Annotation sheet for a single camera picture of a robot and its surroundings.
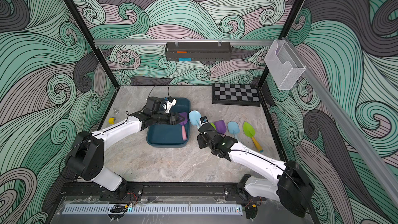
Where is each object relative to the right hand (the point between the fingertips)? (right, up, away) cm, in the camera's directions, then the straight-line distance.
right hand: (203, 135), depth 82 cm
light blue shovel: (-5, +9, +4) cm, 11 cm away
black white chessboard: (+26, +23, +28) cm, 45 cm away
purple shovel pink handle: (-11, -1, +10) cm, 15 cm away
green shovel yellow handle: (+31, -1, +13) cm, 33 cm away
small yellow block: (-59, +5, +16) cm, 61 cm away
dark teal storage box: (-22, -3, +8) cm, 24 cm away
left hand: (-11, +9, +1) cm, 15 cm away
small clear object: (-59, +10, +21) cm, 63 cm away
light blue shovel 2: (+20, +1, +13) cm, 24 cm away
